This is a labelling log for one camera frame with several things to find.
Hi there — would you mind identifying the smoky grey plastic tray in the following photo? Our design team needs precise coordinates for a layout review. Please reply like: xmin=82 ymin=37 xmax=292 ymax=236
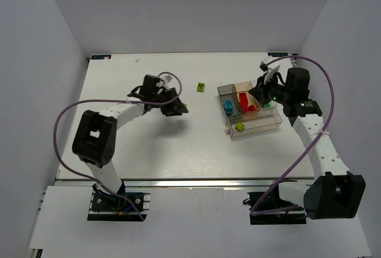
xmin=217 ymin=84 xmax=242 ymax=120

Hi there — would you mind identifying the long teal lego brick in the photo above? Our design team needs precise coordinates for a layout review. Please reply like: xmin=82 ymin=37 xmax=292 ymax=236
xmin=224 ymin=100 xmax=234 ymax=116

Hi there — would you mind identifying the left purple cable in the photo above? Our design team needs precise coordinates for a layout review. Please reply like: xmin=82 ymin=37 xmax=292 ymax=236
xmin=53 ymin=72 xmax=182 ymax=222

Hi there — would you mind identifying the aluminium table frame rail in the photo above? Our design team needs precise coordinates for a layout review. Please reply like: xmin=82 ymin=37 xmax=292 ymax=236
xmin=54 ymin=178 xmax=313 ymax=188

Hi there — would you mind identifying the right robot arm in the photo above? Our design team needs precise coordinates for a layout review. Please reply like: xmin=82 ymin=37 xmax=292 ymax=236
xmin=249 ymin=67 xmax=366 ymax=220

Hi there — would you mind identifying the red sloped lego brick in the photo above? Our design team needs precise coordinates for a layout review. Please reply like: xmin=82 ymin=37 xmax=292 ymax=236
xmin=241 ymin=103 xmax=257 ymax=114

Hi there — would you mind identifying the lime sloped lego brick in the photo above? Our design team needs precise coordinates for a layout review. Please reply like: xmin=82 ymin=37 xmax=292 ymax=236
xmin=196 ymin=82 xmax=205 ymax=92

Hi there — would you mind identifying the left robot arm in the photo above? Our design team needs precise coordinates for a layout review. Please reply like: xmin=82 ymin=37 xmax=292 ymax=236
xmin=72 ymin=72 xmax=189 ymax=197

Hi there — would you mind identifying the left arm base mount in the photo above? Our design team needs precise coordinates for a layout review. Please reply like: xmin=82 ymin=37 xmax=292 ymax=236
xmin=87 ymin=184 xmax=151 ymax=222

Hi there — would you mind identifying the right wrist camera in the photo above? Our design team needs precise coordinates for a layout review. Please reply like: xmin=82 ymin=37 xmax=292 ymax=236
xmin=260 ymin=56 xmax=280 ymax=83

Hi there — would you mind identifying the red arched lego brick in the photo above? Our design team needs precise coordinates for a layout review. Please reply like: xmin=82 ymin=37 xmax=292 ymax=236
xmin=239 ymin=92 xmax=249 ymax=104

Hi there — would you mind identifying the clear plastic base box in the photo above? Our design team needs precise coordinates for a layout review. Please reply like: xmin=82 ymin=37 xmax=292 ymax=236
xmin=225 ymin=108 xmax=282 ymax=139

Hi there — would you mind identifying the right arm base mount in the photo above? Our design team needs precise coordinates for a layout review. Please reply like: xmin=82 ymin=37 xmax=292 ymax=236
xmin=249 ymin=195 xmax=307 ymax=225

